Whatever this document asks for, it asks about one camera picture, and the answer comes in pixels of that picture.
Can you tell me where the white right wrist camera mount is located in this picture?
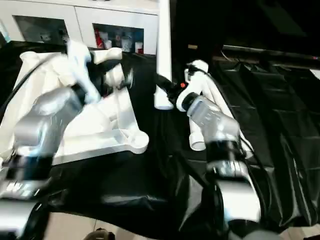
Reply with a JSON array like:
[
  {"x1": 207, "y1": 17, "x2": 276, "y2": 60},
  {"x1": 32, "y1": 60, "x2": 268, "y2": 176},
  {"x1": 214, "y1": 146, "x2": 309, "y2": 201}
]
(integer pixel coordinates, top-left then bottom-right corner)
[{"x1": 176, "y1": 59, "x2": 210, "y2": 113}]

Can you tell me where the dark brown rounded object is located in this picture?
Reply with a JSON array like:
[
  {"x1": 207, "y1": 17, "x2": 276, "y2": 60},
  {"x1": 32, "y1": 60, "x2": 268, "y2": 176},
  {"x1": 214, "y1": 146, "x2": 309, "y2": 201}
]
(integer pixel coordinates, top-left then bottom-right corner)
[{"x1": 84, "y1": 227, "x2": 116, "y2": 240}]

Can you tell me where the white glass door cabinet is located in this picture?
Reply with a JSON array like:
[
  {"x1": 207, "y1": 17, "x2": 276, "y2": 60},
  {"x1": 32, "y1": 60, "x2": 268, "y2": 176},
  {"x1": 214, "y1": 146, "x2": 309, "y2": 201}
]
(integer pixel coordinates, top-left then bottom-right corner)
[{"x1": 0, "y1": 0, "x2": 161, "y2": 55}]

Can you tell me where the black flat monitor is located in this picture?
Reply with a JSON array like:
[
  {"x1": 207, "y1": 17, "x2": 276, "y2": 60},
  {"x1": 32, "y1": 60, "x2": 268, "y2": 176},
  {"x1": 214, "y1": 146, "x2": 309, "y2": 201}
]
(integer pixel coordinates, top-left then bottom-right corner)
[{"x1": 222, "y1": 0, "x2": 320, "y2": 62}]

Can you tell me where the red package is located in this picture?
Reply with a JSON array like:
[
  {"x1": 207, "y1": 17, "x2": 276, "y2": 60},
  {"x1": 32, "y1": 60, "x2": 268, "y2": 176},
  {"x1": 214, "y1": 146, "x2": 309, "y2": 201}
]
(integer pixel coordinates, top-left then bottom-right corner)
[{"x1": 94, "y1": 28, "x2": 105, "y2": 49}]

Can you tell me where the black glossy mat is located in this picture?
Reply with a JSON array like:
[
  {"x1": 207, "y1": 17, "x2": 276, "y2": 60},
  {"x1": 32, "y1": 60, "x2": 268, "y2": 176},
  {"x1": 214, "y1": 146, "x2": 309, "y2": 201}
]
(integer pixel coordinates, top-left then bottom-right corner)
[{"x1": 0, "y1": 39, "x2": 320, "y2": 240}]

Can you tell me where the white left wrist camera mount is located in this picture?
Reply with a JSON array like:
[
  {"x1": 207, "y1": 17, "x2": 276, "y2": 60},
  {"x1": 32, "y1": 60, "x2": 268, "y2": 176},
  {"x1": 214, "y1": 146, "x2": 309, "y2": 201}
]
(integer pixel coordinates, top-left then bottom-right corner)
[{"x1": 66, "y1": 39, "x2": 101, "y2": 103}]

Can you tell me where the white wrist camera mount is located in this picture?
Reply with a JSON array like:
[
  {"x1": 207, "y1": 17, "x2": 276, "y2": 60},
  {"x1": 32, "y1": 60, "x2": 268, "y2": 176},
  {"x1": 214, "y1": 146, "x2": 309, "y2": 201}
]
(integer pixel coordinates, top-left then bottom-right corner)
[
  {"x1": 176, "y1": 59, "x2": 210, "y2": 113},
  {"x1": 66, "y1": 39, "x2": 101, "y2": 103}
]

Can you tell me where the white plastic table top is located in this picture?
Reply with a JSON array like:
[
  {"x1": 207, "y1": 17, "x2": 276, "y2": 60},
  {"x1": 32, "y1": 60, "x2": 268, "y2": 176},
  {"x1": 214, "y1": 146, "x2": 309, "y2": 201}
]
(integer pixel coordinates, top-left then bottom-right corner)
[{"x1": 0, "y1": 47, "x2": 150, "y2": 166}]

